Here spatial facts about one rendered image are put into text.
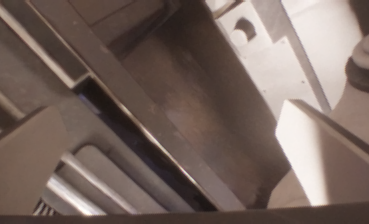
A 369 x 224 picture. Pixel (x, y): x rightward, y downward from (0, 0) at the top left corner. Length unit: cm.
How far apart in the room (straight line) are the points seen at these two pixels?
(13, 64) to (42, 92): 9
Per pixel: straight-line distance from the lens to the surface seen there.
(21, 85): 60
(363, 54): 37
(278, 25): 48
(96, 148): 60
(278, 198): 23
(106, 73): 45
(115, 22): 67
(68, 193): 51
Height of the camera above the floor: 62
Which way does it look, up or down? 31 degrees down
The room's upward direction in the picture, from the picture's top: 142 degrees counter-clockwise
